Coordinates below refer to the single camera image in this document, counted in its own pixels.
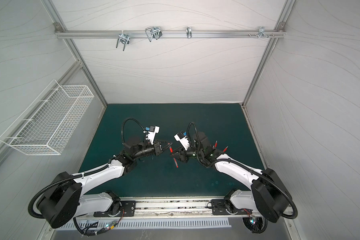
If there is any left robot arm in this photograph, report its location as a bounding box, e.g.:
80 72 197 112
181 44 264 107
28 136 172 229

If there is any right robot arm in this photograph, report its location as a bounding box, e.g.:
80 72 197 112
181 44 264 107
171 132 298 223

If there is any green table mat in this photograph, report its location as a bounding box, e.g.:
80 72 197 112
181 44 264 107
81 104 264 197

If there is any metal u-bolt clamp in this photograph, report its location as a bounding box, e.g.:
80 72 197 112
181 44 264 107
145 26 163 42
116 33 130 51

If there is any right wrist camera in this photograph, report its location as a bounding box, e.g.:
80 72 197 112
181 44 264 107
174 132 190 150

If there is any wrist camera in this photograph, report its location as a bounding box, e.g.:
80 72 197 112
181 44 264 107
174 132 190 150
144 126 160 145

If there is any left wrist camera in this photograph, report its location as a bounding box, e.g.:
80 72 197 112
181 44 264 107
144 126 160 145

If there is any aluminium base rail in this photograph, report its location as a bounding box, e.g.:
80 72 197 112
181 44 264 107
47 196 289 221

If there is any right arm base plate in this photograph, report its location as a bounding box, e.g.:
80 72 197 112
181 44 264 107
206 199 257 217

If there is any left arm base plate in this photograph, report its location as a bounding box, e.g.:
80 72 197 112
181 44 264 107
94 201 137 218

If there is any white slotted cable duct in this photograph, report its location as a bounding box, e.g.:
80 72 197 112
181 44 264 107
57 218 232 231

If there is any right cable bundle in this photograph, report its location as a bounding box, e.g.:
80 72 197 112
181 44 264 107
242 214 269 234

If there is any cable bundle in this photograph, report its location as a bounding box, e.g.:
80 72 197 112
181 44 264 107
242 214 269 234
73 206 127 237

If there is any left cable bundle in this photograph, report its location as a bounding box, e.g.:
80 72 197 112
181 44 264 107
73 206 127 237

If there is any white wire basket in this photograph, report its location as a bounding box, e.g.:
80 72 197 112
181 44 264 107
0 80 94 156

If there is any metal bracket clamp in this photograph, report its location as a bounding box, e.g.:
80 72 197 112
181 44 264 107
186 27 192 39

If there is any aluminium cross rail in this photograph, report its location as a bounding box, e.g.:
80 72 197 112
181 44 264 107
55 29 287 39

